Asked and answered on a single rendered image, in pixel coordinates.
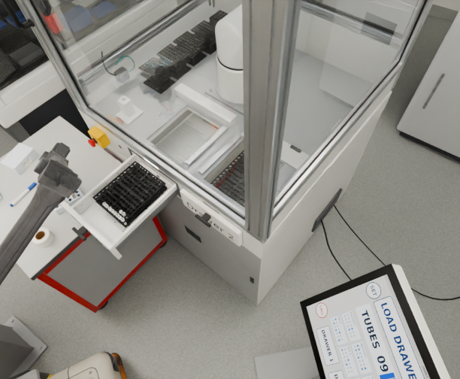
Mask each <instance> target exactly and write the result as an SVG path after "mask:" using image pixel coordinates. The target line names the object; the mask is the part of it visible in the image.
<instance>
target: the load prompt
mask: <svg viewBox="0 0 460 379"><path fill-rule="evenodd" d="M373 303H374V307H375V309H376V312H377V315H378V317H379V320H380V323H381V326H382V327H383V331H384V333H385V336H386V339H387V341H388V343H389V347H390V349H391V352H392V355H393V357H394V360H395V363H396V365H397V367H398V371H399V373H400V376H401V379H425V377H424V374H423V373H422V369H421V367H420V365H419V362H418V360H417V358H416V354H415V353H414V350H413V347H412V345H411V343H410V340H409V338H408V336H407V333H406V330H405V328H404V325H403V323H402V321H401V318H400V316H399V313H398V310H397V308H396V306H395V303H394V301H393V299H392V296H387V297H385V298H382V299H379V300H376V301H374V302H373Z"/></svg>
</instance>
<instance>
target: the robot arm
mask: <svg viewBox="0 0 460 379"><path fill-rule="evenodd" d="M70 151H71V150H70V147H69V146H67V145H65V144H63V143H62V142H61V143H56V144H55V146H54V147H53V149H52V150H51V151H50V152H47V151H44V153H43V154H42V155H41V157H40V159H39V160H40V162H39V163H38V164H37V165H36V167H35V168H34V172H35V173H37V174H39V175H38V183H39V184H38V185H37V189H36V191H35V194H34V196H33V198H32V200H31V201H30V203H29V205H28V206H27V208H26V209H25V210H24V212H23V213H22V215H21V216H20V218H19V219H18V221H17V222H16V223H15V224H14V226H13V228H12V229H11V231H9V233H8V235H7V236H6V237H5V239H4V240H3V242H2V243H1V244H0V286H1V284H2V282H3V281H4V279H5V278H6V277H7V275H8V273H9V272H10V271H11V269H12V268H13V267H14V265H15V263H16V262H17V260H18V259H19V258H20V256H21V255H22V253H23V252H24V250H25V249H26V248H27V246H28V245H29V243H30V242H31V240H32V239H33V238H34V236H35V234H36V233H37V232H38V230H39V229H40V228H41V226H42V224H43V223H44V221H45V220H46V219H47V217H48V216H49V215H50V213H51V212H52V211H53V210H54V209H55V208H56V207H57V206H58V205H59V204H60V203H61V202H63V201H64V199H65V198H67V199H68V198H69V197H70V195H71V194H73V193H75V192H76V191H77V189H78V188H79V186H80V185H81V183H82V180H81V179H80V178H79V177H78V174H76V173H74V172H73V171H72V170H71V169H70V168H69V167H68V162H69V161H68V160H67V159H66V157H67V156H68V154H69V153H70Z"/></svg>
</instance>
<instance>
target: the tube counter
mask: <svg viewBox="0 0 460 379"><path fill-rule="evenodd" d="M372 360H373V361H374V365H375V368H376V370H377V374H378V377H379V379H397V377H396V374H395V371H394V368H393V366H392V363H391V360H390V358H389V355H388V353H383V354H380V355H376V356H372Z"/></svg>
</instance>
